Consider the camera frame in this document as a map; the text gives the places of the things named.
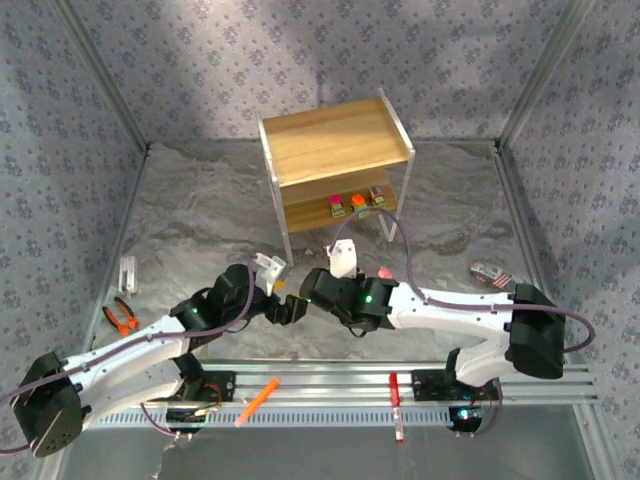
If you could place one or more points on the pink pig toy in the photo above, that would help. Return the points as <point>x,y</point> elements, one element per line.
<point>384,273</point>

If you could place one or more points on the green toy car pink top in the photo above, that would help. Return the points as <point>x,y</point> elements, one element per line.
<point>336,206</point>

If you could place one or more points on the orange black pliers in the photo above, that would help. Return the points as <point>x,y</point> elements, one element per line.
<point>122,320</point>

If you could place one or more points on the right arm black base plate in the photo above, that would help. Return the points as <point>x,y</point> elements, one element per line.
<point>425,385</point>

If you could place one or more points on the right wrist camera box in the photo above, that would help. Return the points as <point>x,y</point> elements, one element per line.
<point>343,260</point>

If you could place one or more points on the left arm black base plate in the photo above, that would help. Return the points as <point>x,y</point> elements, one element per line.
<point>227,385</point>

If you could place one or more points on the green toy car orange top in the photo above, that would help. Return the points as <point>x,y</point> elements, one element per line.
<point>358,201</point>

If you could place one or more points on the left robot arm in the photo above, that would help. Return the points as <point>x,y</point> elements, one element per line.
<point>125,365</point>

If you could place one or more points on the striped packet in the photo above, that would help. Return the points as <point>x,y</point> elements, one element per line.
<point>492,274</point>

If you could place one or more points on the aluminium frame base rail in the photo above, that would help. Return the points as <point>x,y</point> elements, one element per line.
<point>129,200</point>
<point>516,200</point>

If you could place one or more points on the aluminium mounting rail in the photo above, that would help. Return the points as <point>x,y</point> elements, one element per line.
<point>325,385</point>

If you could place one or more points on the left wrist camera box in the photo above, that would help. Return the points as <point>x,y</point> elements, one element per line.
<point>270,270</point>

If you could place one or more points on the aluminium frame post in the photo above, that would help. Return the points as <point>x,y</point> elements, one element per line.
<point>541,75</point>
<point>103,75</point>

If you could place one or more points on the orange marker pen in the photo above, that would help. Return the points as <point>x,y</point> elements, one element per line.
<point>256,403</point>

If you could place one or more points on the white plastic bracket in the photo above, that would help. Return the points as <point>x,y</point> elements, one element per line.
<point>128,275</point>

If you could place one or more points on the green toy car brown top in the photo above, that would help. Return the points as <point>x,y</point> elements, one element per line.
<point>377,196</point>

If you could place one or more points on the wooden shelf white frame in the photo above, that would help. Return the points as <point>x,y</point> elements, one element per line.
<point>330,140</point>

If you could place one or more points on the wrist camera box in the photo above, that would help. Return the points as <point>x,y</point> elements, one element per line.
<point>343,260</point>
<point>270,270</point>

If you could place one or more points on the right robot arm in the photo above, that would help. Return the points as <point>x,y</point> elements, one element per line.
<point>460,312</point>

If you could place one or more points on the red white marker pen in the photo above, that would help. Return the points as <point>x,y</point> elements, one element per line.
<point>395,390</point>

